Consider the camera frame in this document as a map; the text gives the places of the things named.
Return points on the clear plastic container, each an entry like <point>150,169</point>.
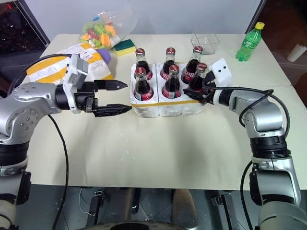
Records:
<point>206,42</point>

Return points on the white foam crate yellow tape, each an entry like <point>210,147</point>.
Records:
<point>168,109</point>

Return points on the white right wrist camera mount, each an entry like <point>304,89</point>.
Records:
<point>221,74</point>

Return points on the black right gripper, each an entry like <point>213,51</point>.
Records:
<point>208,94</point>

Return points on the silver robot torso rim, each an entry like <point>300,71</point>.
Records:
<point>144,225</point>

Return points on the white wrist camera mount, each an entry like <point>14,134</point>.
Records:
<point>221,74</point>
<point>76,69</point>

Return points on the black bracket under table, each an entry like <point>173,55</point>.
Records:
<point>96,204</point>
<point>226,208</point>

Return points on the clear bag of colourful blocks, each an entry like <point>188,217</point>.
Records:
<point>103,33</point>

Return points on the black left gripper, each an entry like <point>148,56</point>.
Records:
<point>84,98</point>

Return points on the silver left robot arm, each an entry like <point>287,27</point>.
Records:
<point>26,103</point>

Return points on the purple rounded object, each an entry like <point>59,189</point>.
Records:
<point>105,55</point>

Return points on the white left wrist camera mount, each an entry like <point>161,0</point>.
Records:
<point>76,69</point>

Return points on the yellow and green sponge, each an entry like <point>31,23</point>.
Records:
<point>124,46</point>

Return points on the green soda bottle yellow cap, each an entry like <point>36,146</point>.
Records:
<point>248,44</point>

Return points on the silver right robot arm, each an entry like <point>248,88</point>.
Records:
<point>266,115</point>

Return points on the white paper cup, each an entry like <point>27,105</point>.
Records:
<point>297,52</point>

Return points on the white box with yellow tape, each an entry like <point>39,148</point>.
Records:
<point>98,68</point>

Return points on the glass cola bottle red cap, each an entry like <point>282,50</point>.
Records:
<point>192,67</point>
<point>169,63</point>
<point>142,87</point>
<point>197,80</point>
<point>172,86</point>
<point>142,62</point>

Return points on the brown rounded post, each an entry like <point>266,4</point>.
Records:
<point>121,203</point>
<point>183,206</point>

